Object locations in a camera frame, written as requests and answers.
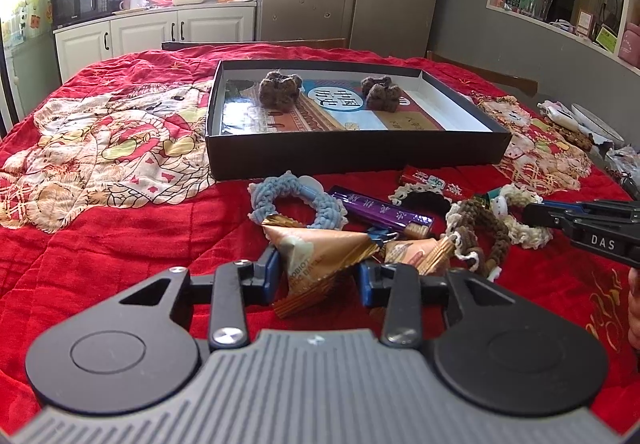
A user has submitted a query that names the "white kitchen cabinet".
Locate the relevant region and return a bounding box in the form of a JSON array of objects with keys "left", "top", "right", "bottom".
[{"left": 53, "top": 5, "right": 257, "bottom": 85}]

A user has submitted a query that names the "black shallow cardboard box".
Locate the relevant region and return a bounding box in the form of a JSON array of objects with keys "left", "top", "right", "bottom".
[{"left": 205, "top": 59, "right": 512, "bottom": 183}]

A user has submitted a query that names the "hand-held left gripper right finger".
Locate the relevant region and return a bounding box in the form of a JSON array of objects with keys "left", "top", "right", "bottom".
[{"left": 357, "top": 261, "right": 521, "bottom": 350}]

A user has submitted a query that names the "black white-lace hair tie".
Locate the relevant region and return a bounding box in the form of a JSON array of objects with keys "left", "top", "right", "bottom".
[{"left": 388, "top": 182, "right": 453, "bottom": 216}]

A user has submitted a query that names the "red printed blanket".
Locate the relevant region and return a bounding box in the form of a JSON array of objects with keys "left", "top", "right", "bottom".
[{"left": 0, "top": 44, "right": 640, "bottom": 425}]

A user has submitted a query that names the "green card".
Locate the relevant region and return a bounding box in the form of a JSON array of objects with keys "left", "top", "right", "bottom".
[{"left": 594, "top": 26, "right": 619, "bottom": 50}]

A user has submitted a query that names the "red slim box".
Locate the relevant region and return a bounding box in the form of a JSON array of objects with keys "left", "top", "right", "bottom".
[{"left": 399, "top": 165, "right": 472, "bottom": 203}]

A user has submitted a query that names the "brown and cream crochet scrunchie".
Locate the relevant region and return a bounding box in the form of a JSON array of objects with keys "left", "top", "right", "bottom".
[{"left": 446, "top": 198, "right": 512, "bottom": 282}]

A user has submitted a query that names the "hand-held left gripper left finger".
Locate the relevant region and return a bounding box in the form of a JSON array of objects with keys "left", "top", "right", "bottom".
[{"left": 117, "top": 246, "right": 279, "bottom": 351}]

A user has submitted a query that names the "dark brown crochet scrunchie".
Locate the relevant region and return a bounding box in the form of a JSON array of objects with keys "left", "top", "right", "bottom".
[
  {"left": 258, "top": 70, "right": 304, "bottom": 113},
  {"left": 360, "top": 75, "right": 403, "bottom": 113}
]

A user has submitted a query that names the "purple slim box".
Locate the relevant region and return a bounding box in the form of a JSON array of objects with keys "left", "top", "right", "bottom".
[{"left": 327, "top": 185, "right": 435, "bottom": 240}]

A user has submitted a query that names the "black microwave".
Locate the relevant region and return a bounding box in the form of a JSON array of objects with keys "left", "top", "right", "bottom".
[{"left": 51, "top": 0, "right": 110, "bottom": 28}]

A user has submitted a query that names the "small gold snack packet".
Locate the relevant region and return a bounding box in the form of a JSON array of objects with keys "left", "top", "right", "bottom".
[{"left": 382, "top": 235, "right": 457, "bottom": 276}]

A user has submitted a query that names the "white crumpled item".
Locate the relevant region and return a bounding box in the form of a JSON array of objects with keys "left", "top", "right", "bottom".
[{"left": 537, "top": 99, "right": 581, "bottom": 131}]

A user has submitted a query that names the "white plate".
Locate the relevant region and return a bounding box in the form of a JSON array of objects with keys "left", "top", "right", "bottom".
[{"left": 570, "top": 103, "right": 626, "bottom": 148}]

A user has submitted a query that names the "small picture frame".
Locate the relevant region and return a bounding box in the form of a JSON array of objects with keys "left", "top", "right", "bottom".
[{"left": 574, "top": 9, "right": 596, "bottom": 38}]

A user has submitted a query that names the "dark wooden chair back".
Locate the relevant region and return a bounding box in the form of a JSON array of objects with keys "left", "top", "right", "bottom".
[{"left": 161, "top": 38, "right": 348, "bottom": 53}]

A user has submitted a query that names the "blue crochet scrunchie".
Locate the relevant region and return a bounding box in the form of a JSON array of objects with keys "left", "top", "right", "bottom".
[{"left": 248, "top": 170, "right": 349, "bottom": 231}]

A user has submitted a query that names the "brown wooden chair back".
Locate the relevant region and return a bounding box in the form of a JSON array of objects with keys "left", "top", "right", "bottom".
[{"left": 425, "top": 50, "right": 539, "bottom": 98}]

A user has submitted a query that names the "pink bag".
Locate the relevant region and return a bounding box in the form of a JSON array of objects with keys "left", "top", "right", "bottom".
[{"left": 618, "top": 22, "right": 640, "bottom": 63}]

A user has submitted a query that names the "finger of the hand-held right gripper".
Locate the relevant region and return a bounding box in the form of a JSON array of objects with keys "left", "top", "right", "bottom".
[
  {"left": 542, "top": 197, "right": 640, "bottom": 220},
  {"left": 522, "top": 203, "right": 593, "bottom": 231}
]

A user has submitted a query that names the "person's right hand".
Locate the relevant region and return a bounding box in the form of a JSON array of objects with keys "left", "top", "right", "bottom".
[{"left": 627, "top": 268, "right": 640, "bottom": 366}]

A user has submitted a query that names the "large gold snack packet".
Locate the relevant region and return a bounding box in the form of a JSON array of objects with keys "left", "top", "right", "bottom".
[{"left": 262, "top": 216, "right": 385, "bottom": 321}]

